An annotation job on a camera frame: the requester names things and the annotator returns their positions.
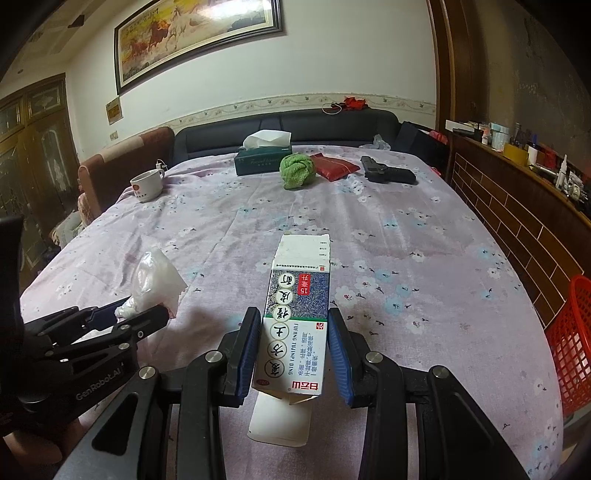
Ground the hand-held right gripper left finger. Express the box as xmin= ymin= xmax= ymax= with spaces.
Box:
xmin=55 ymin=307 xmax=262 ymax=480

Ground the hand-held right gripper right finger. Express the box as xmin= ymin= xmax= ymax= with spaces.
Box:
xmin=328 ymin=307 xmax=529 ymax=480

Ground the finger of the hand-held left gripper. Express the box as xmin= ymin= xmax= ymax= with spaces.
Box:
xmin=51 ymin=304 xmax=169 ymax=365
xmin=25 ymin=300 xmax=131 ymax=344

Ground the clear plastic bag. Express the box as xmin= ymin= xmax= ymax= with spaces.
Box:
xmin=115 ymin=247 xmax=189 ymax=324

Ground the blue patterned medicine box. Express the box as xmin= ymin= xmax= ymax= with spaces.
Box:
xmin=247 ymin=233 xmax=332 ymax=448

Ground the red plastic basket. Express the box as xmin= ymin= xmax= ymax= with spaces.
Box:
xmin=545 ymin=274 xmax=591 ymax=418

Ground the white mug with red logo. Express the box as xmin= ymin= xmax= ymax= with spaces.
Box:
xmin=130 ymin=168 xmax=165 ymax=202

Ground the brown armchair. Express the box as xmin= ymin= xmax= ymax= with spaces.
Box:
xmin=78 ymin=126 xmax=175 ymax=227

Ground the dark green tissue box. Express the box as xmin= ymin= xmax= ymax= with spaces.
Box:
xmin=233 ymin=130 xmax=294 ymax=177

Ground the green cloth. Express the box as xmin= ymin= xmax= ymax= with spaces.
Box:
xmin=279 ymin=154 xmax=315 ymax=190

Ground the red wallet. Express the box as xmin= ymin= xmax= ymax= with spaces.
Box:
xmin=309 ymin=153 xmax=360 ymax=182

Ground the black toy pistol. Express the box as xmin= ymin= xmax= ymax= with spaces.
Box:
xmin=360 ymin=155 xmax=417 ymax=186

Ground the wooden cabinet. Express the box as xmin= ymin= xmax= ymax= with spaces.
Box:
xmin=427 ymin=0 xmax=591 ymax=333

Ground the black bag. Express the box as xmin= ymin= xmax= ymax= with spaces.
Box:
xmin=396 ymin=121 xmax=451 ymax=169

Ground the black sofa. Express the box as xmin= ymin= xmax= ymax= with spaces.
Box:
xmin=173 ymin=108 xmax=400 ymax=167

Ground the framed horse painting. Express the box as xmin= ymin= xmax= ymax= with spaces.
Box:
xmin=113 ymin=0 xmax=283 ymax=96

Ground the row of small bottles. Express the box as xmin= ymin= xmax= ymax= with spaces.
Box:
xmin=445 ymin=119 xmax=591 ymax=204

